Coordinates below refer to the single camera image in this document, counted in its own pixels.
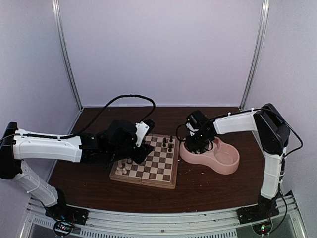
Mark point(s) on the wooden chess board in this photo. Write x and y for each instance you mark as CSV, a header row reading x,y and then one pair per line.
x,y
159,169

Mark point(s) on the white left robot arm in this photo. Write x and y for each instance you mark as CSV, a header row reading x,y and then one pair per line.
x,y
18,145

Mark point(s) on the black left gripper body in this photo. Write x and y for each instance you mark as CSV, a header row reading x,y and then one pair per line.
x,y
121,152

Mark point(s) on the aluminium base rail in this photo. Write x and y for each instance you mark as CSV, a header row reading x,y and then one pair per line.
x,y
222,223

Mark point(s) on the aluminium frame post left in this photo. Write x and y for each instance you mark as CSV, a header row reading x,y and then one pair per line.
x,y
65,54

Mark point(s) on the pink plastic double bowl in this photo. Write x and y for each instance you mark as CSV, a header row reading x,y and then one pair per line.
x,y
223,158

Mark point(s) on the aluminium frame post right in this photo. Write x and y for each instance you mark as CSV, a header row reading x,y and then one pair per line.
x,y
263,20

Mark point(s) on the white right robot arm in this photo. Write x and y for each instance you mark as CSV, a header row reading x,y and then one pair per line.
x,y
273,135

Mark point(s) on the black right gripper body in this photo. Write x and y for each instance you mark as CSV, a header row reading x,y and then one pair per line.
x,y
199,142

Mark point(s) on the white chess pieces row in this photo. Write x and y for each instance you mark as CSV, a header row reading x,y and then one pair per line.
x,y
123,166

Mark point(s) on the aluminium frame post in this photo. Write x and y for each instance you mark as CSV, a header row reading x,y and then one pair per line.
x,y
263,20
65,54

